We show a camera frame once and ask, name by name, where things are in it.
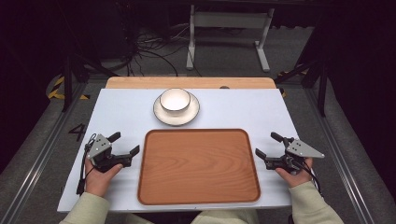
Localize black metal stand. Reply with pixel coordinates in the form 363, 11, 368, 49
60, 50, 120, 114
274, 46, 332, 119

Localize person's left hand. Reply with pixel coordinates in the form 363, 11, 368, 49
84, 158, 124, 199

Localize white ceramic bowl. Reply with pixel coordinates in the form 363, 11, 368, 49
159, 88, 191, 114

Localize yellow black floor tape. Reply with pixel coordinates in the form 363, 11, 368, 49
46, 76, 92, 101

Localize bundle of black floor cables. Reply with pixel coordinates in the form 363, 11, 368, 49
123, 22, 204, 77

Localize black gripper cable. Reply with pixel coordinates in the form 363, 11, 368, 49
298, 159, 322, 194
76, 133, 98, 197

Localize aluminium floor rail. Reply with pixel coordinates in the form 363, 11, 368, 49
0, 83, 89, 224
303, 88, 378, 224

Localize white ceramic plate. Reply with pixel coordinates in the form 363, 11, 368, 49
152, 91, 201, 127

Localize person's right hand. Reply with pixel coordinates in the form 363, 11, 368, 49
275, 157, 314, 189

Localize white metal stand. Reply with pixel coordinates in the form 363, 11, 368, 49
185, 4, 276, 74

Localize white table board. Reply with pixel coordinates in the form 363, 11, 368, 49
56, 88, 302, 214

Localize light wooden table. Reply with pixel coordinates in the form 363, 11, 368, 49
105, 76, 277, 91

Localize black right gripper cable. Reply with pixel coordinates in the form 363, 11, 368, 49
298, 159, 322, 194

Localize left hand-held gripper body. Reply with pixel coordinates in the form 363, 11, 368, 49
86, 133, 133, 174

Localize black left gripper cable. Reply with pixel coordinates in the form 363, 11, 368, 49
76, 133, 98, 197

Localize person's lap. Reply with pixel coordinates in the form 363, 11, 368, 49
124, 208, 262, 224

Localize brown wooden tray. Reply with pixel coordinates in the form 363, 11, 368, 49
136, 128, 262, 206

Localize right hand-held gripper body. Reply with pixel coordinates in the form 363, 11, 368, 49
264, 136, 326, 175

